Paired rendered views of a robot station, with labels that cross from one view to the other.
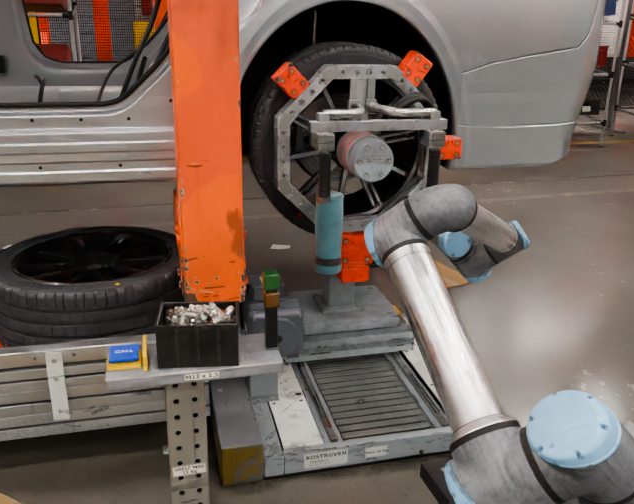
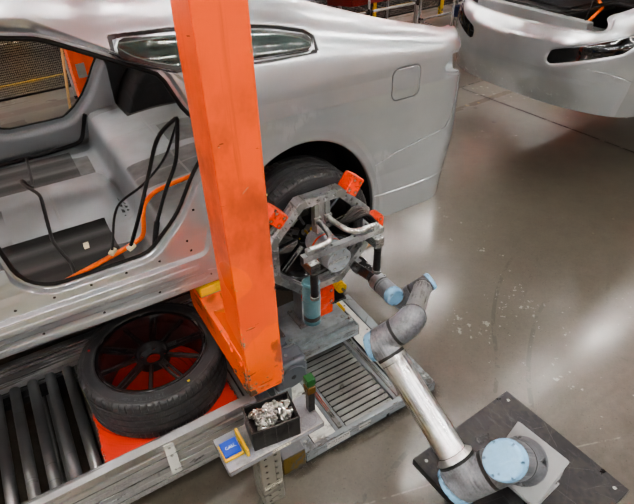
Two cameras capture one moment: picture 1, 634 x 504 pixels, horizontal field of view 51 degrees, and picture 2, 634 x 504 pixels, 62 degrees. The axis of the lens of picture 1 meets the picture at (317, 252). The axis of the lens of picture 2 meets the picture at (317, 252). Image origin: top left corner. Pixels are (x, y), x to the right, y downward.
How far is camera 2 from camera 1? 1.18 m
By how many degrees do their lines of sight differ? 22
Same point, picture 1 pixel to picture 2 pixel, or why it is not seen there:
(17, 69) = not seen: outside the picture
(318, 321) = (301, 337)
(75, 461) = (185, 485)
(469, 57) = (379, 154)
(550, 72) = (428, 147)
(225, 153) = (268, 315)
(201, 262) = (258, 373)
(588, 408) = (513, 452)
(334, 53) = (298, 186)
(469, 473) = (455, 485)
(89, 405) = (192, 458)
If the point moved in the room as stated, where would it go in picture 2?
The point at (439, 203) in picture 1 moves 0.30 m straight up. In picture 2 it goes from (410, 328) to (417, 268)
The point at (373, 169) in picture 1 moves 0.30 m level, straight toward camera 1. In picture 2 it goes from (339, 264) to (357, 308)
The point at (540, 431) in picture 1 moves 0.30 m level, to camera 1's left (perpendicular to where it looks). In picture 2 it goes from (490, 465) to (414, 489)
